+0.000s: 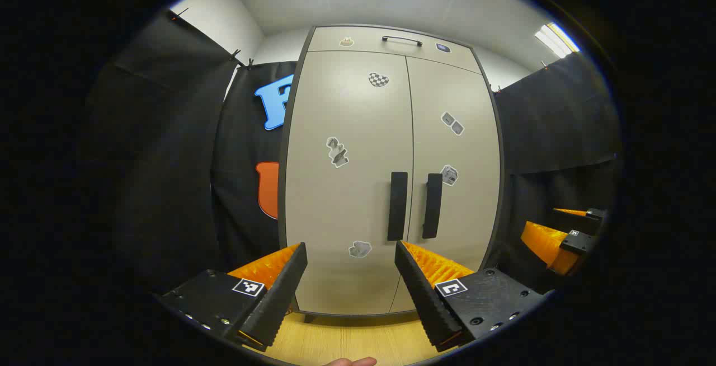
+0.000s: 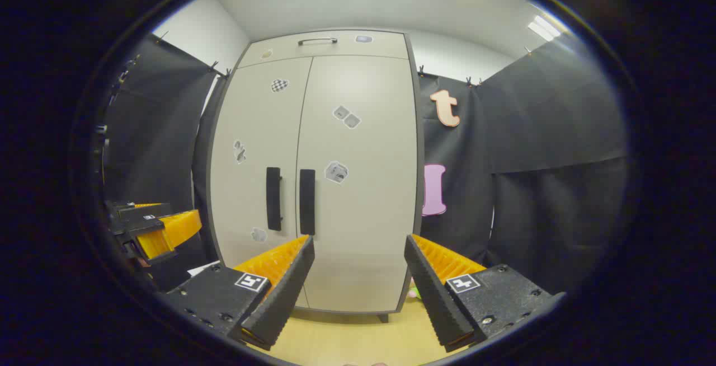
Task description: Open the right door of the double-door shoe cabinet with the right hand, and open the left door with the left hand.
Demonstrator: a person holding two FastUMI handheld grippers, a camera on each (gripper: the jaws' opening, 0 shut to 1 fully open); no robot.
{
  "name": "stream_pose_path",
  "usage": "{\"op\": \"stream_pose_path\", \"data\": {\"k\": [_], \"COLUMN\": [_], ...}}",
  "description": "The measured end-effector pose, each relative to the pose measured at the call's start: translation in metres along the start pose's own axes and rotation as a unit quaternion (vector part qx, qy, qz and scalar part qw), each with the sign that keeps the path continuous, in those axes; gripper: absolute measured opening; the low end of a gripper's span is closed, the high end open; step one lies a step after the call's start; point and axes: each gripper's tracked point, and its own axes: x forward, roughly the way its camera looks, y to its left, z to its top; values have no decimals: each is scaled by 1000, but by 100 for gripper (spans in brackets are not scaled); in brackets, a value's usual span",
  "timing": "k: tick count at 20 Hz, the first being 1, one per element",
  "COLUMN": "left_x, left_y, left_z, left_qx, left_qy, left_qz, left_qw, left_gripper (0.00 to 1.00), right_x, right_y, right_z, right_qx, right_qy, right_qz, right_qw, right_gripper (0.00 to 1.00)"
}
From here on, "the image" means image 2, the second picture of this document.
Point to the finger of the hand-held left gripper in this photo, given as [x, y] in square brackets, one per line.
[140, 211]
[168, 231]

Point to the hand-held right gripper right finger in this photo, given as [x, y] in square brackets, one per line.
[436, 293]

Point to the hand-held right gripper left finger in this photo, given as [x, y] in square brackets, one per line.
[285, 293]

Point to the beige cabinet door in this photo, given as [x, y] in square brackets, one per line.
[369, 209]
[251, 131]

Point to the small pink green object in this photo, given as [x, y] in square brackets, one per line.
[414, 292]

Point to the beige cabinet drawer front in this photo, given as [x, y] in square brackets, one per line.
[335, 52]

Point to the beige double-door shoe cabinet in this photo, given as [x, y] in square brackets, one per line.
[358, 276]

